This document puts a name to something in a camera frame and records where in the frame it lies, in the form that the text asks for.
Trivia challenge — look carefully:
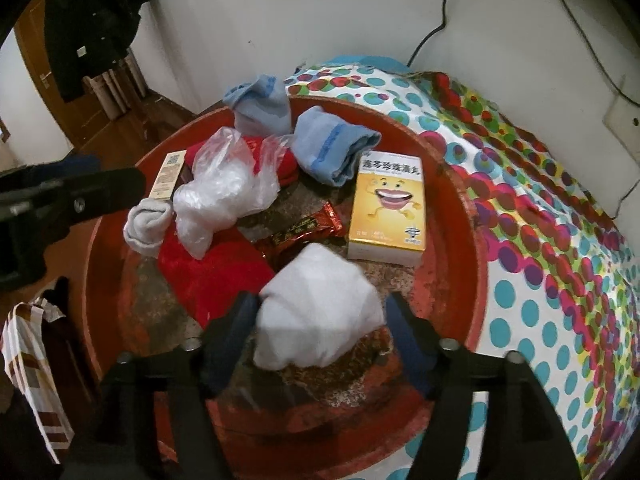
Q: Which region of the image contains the white brown checked bag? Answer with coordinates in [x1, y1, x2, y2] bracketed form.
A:
[0, 299, 73, 466]

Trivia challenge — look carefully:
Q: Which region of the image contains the wall socket plate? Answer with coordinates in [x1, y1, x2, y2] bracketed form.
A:
[602, 95, 640, 148]

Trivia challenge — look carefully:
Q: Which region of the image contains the black power cable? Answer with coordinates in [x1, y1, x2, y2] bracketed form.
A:
[545, 0, 640, 108]

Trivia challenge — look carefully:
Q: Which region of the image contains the clear plastic bag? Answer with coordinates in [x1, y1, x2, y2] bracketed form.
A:
[172, 127, 293, 261]

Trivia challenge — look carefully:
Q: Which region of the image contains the dark hanging jacket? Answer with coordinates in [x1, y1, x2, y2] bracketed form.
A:
[44, 0, 153, 103]

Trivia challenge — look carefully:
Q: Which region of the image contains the small beige box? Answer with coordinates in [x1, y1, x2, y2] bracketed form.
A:
[150, 151, 187, 200]

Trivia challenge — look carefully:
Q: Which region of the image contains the white sock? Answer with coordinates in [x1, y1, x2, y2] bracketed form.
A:
[252, 244, 386, 368]

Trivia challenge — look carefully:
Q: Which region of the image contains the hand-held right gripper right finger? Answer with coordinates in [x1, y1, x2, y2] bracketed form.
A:
[385, 292, 581, 480]

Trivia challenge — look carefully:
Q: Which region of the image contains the grey-white sock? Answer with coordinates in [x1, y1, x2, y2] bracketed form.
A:
[124, 199, 173, 256]

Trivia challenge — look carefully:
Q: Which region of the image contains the black adapter cable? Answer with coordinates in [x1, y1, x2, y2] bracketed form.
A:
[610, 175, 640, 218]

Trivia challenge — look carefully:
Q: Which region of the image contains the black wall cable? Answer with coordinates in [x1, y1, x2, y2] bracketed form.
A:
[406, 0, 453, 68]

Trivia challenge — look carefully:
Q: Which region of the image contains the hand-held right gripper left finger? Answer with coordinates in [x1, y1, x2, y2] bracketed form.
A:
[62, 292, 258, 480]

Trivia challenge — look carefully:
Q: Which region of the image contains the red round tray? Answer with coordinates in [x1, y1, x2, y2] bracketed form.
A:
[82, 94, 490, 466]

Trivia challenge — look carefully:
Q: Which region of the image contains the wooden slatted rack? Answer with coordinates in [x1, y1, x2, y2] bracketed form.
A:
[82, 52, 148, 121]

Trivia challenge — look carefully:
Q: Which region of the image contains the polka dot tablecloth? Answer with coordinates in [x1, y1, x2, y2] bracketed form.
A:
[285, 62, 640, 480]

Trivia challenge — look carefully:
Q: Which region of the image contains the yellow medicine box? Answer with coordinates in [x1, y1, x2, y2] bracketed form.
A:
[347, 149, 428, 267]

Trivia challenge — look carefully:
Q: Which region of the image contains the wooden door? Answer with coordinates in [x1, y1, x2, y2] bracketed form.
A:
[12, 0, 108, 161]

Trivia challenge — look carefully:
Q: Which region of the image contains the red foil snack packet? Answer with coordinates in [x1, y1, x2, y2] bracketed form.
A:
[255, 200, 346, 261]

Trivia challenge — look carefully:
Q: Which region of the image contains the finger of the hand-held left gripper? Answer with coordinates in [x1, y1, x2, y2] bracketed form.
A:
[0, 154, 103, 180]
[0, 167, 148, 293]

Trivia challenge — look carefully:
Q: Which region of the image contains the light blue banded sock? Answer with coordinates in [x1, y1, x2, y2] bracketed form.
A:
[291, 106, 381, 186]

